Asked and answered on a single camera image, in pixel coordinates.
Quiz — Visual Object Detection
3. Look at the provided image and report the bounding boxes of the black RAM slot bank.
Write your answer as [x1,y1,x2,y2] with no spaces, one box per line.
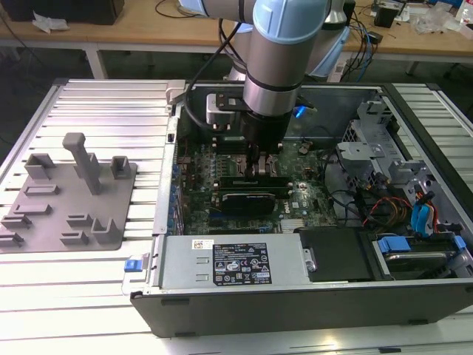
[214,135,285,155]

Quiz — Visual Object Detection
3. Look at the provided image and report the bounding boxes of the black RAM stick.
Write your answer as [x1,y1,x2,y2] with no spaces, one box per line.
[220,186,293,197]

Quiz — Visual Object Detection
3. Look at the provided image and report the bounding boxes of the black graphics card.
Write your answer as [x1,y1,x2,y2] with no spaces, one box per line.
[220,191,276,216]

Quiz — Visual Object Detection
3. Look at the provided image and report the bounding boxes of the green motherboard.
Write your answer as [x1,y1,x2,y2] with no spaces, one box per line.
[173,136,341,236]

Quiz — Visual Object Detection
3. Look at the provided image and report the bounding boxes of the silver chipset heatsink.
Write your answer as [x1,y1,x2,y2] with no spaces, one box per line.
[282,217,307,232]

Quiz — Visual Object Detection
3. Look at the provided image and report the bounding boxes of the silver metal drive cage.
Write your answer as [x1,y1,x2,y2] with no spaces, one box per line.
[335,98,439,197]

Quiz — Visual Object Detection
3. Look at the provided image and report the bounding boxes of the black plastic shroud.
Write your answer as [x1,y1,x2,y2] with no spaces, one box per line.
[295,226,385,284]

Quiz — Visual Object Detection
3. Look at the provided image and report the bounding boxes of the silver power supply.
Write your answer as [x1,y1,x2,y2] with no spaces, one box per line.
[157,232,315,291]

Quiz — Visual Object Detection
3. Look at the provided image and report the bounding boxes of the hard disk in blue carrier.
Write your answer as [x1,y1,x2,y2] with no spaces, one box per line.
[372,236,466,280]

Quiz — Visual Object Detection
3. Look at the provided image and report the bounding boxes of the wooden desk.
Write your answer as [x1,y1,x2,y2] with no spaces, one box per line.
[0,0,473,81]

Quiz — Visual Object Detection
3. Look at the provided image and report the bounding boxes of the black open PC case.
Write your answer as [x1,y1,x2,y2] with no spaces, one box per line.
[121,81,473,339]

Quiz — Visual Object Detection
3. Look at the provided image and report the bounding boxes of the clear plastic bags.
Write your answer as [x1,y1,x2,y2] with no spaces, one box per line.
[409,6,463,36]

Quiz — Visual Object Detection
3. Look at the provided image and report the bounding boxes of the grey parts rack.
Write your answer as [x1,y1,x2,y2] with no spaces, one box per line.
[0,131,140,254]

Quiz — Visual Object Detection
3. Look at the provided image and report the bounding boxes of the black equipment case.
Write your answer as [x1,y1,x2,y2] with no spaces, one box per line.
[7,0,125,25]

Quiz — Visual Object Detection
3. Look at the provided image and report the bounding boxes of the white crumpled paper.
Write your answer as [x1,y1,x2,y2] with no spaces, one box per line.
[32,10,69,35]

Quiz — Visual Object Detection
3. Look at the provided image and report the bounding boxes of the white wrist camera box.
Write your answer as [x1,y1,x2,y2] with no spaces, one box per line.
[205,92,247,132]

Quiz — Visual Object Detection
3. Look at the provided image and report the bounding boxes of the black camera cable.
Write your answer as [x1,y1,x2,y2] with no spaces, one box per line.
[182,17,241,131]

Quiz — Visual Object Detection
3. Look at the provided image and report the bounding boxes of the grey corner clamp bracket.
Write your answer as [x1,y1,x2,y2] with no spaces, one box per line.
[164,79,186,109]

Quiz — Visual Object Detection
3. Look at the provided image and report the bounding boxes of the red yellow wire bundle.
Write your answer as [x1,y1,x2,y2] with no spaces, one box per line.
[361,195,413,226]

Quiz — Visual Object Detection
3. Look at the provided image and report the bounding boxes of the blue flat wire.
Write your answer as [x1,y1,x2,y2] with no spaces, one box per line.
[412,201,437,237]

